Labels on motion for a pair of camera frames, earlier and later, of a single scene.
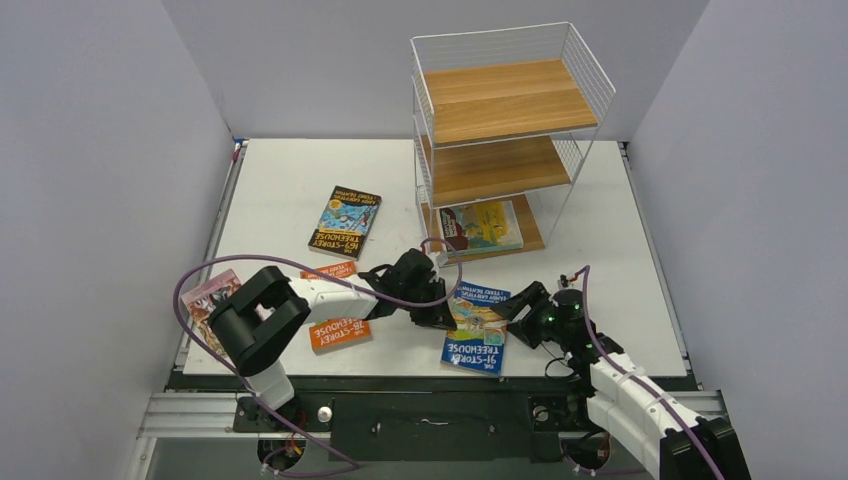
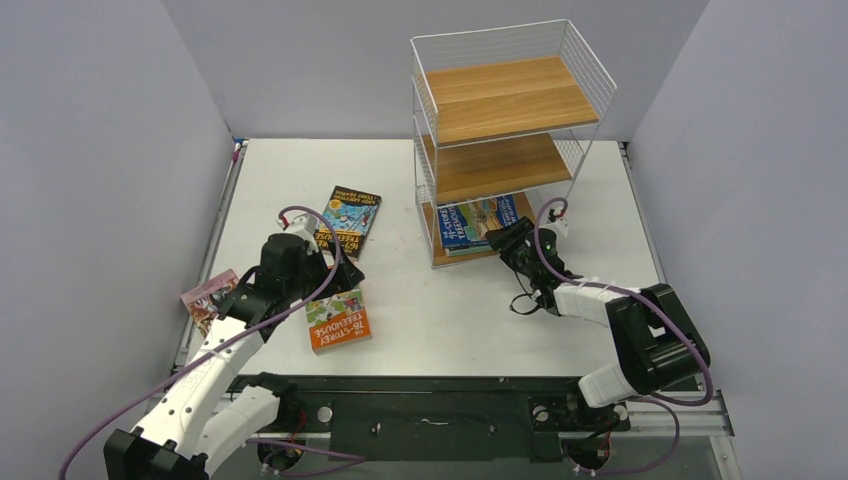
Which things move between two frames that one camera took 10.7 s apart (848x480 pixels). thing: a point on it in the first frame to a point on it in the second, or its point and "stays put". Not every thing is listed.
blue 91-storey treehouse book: x=477 y=343 to x=466 y=223
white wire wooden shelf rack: x=500 y=121 stays put
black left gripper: x=438 y=316 to x=348 y=277
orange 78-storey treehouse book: x=330 y=335 stays put
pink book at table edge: x=200 y=307 stays put
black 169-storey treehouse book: x=345 y=222 stays put
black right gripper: x=532 y=312 to x=511 y=237
